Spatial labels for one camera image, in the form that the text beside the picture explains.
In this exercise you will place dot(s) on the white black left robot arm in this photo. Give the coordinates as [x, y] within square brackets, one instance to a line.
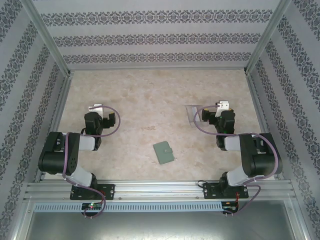
[87, 143]

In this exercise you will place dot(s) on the grey metal sheet panel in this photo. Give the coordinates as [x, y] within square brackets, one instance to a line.
[160, 227]

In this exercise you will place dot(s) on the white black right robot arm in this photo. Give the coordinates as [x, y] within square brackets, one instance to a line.
[232, 143]

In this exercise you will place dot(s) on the clear acrylic card stand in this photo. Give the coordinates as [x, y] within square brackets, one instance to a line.
[191, 115]

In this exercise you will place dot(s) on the small circuit board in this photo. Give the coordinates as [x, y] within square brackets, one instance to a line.
[230, 207]
[92, 206]

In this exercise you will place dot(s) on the aluminium upright frame post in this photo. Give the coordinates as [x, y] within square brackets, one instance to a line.
[267, 37]
[51, 42]

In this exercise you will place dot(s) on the aluminium table edge rail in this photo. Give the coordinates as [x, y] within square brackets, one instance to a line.
[256, 100]
[60, 100]

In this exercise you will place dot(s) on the green card holder wallet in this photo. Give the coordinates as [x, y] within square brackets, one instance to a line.
[163, 153]

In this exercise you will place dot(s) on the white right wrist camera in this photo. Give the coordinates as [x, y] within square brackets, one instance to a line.
[223, 104]

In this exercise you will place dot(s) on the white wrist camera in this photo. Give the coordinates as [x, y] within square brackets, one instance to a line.
[223, 104]
[98, 110]

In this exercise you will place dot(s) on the long aluminium base rail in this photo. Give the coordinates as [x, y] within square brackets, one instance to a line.
[160, 190]

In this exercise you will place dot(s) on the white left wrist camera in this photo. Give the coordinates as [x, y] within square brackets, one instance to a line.
[98, 110]

